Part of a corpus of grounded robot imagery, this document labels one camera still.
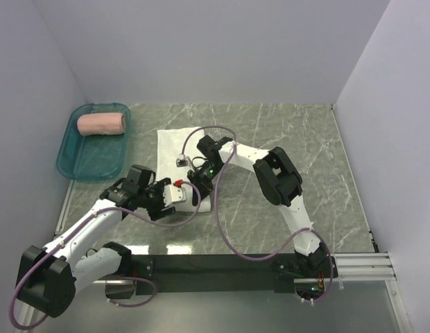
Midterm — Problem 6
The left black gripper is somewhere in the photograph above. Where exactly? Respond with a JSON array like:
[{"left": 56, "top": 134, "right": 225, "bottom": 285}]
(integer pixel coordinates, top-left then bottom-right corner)
[{"left": 138, "top": 178, "right": 176, "bottom": 220}]

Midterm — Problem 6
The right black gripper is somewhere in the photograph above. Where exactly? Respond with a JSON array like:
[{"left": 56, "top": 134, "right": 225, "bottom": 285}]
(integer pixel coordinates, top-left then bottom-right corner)
[{"left": 187, "top": 162, "right": 225, "bottom": 207}]

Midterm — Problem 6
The white towel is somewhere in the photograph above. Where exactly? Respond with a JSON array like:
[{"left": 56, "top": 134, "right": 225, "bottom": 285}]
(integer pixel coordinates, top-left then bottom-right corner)
[{"left": 156, "top": 126, "right": 213, "bottom": 214}]

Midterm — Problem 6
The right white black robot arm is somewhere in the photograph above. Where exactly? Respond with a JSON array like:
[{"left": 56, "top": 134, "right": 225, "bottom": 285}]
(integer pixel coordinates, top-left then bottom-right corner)
[{"left": 187, "top": 135, "right": 338, "bottom": 279}]

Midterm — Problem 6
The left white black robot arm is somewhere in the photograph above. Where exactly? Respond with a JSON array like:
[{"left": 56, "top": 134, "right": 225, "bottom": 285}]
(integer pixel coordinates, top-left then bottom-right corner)
[{"left": 14, "top": 164, "right": 187, "bottom": 318}]

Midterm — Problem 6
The teal plastic tray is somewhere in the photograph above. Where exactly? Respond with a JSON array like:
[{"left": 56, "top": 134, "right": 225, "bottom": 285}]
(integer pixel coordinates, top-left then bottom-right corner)
[{"left": 56, "top": 103, "right": 131, "bottom": 181}]

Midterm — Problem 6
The rolled pink towel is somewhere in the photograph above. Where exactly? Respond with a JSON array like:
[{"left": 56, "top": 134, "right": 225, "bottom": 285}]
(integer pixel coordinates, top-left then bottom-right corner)
[{"left": 77, "top": 112, "right": 126, "bottom": 136}]

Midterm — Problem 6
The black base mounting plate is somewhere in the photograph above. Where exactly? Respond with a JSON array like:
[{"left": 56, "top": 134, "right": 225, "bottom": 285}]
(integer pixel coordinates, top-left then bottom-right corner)
[{"left": 90, "top": 242, "right": 339, "bottom": 299}]

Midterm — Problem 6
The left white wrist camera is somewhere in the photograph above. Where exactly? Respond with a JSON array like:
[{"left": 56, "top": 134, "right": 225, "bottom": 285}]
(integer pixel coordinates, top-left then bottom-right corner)
[{"left": 163, "top": 180, "right": 187, "bottom": 207}]

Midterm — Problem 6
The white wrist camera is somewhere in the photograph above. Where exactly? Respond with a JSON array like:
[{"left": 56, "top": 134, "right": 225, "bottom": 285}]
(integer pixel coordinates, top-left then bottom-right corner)
[
  {"left": 163, "top": 180, "right": 187, "bottom": 207},
  {"left": 175, "top": 154, "right": 194, "bottom": 169}
]

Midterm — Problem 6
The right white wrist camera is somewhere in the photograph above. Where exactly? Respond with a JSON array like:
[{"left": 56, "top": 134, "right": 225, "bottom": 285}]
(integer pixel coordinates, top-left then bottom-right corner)
[{"left": 175, "top": 154, "right": 194, "bottom": 169}]

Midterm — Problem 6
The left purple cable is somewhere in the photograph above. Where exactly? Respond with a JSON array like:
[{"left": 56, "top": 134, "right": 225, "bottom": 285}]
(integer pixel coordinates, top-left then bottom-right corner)
[{"left": 9, "top": 180, "right": 202, "bottom": 330}]

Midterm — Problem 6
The aluminium rail frame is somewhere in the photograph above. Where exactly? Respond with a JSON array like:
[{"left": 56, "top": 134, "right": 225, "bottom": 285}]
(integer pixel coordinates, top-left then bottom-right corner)
[{"left": 13, "top": 180, "right": 413, "bottom": 333}]

